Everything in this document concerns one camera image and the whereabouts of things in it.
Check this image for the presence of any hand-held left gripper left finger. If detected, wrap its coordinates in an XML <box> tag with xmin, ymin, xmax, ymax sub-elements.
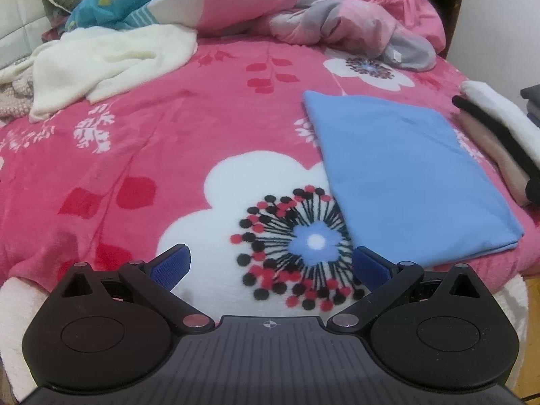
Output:
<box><xmin>51</xmin><ymin>243</ymin><xmax>214</xmax><ymax>335</ymax></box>

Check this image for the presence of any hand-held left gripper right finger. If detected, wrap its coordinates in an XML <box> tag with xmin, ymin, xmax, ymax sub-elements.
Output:
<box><xmin>327</xmin><ymin>245</ymin><xmax>492</xmax><ymax>333</ymax></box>

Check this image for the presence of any light blue t-shirt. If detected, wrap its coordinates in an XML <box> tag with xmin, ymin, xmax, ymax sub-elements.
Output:
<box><xmin>303</xmin><ymin>90</ymin><xmax>525</xmax><ymax>267</ymax></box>

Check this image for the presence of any pink floral blanket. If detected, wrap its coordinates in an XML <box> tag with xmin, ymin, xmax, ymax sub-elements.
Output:
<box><xmin>0</xmin><ymin>36</ymin><xmax>540</xmax><ymax>318</ymax></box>

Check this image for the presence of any beige folded garment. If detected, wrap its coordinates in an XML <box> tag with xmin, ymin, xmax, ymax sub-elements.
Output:
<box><xmin>458</xmin><ymin>110</ymin><xmax>533</xmax><ymax>208</ymax></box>

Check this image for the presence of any black folded garment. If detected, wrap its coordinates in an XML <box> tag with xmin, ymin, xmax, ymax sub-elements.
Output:
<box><xmin>451</xmin><ymin>95</ymin><xmax>540</xmax><ymax>206</ymax></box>

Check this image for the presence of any white folded garment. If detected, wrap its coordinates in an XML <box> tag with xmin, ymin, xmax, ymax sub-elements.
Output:
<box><xmin>459</xmin><ymin>80</ymin><xmax>540</xmax><ymax>159</ymax></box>

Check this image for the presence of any cream fleece garment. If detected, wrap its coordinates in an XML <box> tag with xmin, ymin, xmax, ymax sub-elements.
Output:
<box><xmin>29</xmin><ymin>23</ymin><xmax>199</xmax><ymax>121</ymax></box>

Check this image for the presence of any beige knitted garment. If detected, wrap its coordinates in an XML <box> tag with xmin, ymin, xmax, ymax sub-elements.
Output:
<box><xmin>0</xmin><ymin>62</ymin><xmax>37</xmax><ymax>119</ymax></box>

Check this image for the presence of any grey folded garment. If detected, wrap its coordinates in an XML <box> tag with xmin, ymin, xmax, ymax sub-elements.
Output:
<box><xmin>520</xmin><ymin>85</ymin><xmax>540</xmax><ymax>128</ymax></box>

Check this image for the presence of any pink and grey quilt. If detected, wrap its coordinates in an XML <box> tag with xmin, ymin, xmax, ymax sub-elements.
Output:
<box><xmin>266</xmin><ymin>0</ymin><xmax>438</xmax><ymax>72</ymax></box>

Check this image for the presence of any dark red garment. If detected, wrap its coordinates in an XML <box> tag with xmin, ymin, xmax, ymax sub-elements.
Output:
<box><xmin>41</xmin><ymin>6</ymin><xmax>75</xmax><ymax>44</ymax></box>

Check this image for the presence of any brown wooden door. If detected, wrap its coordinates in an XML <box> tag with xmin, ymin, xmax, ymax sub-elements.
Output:
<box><xmin>426</xmin><ymin>0</ymin><xmax>470</xmax><ymax>60</ymax></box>

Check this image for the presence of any pink and white headboard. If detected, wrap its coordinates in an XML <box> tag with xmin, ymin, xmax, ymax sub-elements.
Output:
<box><xmin>0</xmin><ymin>0</ymin><xmax>56</xmax><ymax>71</ymax></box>

